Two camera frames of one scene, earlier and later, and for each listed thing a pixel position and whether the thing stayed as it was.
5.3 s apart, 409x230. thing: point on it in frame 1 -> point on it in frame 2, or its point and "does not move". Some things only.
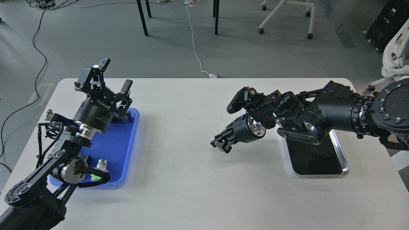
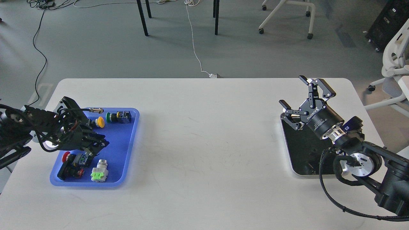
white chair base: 310,35 does not move
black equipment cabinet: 395,13 does not move
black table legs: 215,9 does not move
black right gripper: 244,130 -> 319,117
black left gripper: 96,110 -> 72,137
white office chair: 395,63 does not move
